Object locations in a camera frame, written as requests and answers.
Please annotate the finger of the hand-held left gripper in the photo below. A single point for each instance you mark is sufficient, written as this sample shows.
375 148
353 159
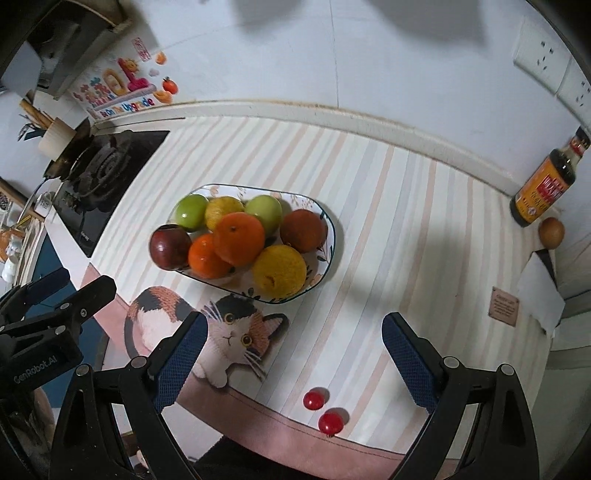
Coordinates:
99 288
46 281

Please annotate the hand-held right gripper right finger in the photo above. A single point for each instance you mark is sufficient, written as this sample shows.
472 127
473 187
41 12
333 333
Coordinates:
408 364

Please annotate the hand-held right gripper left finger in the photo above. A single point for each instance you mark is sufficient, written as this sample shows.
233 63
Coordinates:
182 360

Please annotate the dark red apple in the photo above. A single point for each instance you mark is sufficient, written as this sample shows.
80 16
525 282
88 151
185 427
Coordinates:
170 247

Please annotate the red cherry tomato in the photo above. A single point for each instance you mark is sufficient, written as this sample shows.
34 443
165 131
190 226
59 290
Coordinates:
331 422
315 399

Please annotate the orange tangerine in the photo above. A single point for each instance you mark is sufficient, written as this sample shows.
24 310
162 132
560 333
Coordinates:
207 258
239 237

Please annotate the green apple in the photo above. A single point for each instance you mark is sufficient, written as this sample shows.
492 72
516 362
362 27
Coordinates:
191 212
264 211

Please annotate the large yellow citrus fruit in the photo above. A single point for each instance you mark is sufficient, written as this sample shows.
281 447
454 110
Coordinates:
279 272

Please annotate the floral oval ceramic plate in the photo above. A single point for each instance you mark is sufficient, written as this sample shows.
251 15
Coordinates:
318 267

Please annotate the small yellow citrus fruit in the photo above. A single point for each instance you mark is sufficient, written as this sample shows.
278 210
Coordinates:
224 210

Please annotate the reddish brown round fruit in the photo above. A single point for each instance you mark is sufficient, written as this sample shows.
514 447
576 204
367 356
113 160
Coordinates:
303 230

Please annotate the blue kitchen cabinet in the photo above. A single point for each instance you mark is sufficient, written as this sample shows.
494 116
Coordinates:
46 251

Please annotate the small white container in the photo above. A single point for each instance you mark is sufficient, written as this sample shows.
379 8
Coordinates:
44 204

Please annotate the black glass gas stove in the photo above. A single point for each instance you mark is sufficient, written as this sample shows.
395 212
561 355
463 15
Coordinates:
106 198

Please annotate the small brown mat label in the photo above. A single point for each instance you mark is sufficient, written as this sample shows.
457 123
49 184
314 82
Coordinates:
504 307

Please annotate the cream utensil holder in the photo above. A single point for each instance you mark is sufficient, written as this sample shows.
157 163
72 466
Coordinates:
56 138

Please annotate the white paper sheet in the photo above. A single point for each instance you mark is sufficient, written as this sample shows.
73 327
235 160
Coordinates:
540 295

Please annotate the striped table mat cat print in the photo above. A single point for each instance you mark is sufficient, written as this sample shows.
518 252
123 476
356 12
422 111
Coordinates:
392 207

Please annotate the bundle of kitchen utensils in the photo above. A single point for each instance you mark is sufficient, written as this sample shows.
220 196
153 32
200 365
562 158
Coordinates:
37 120

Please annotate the dark sauce bottle yellow label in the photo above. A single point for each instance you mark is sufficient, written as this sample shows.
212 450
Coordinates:
545 189

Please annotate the range hood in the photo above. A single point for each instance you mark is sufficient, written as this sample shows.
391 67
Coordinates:
60 46

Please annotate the colourful wall sticker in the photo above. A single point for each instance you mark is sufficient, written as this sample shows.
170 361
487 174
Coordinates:
120 87

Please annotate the white wall socket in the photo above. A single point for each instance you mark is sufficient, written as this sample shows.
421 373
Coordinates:
577 90
542 55

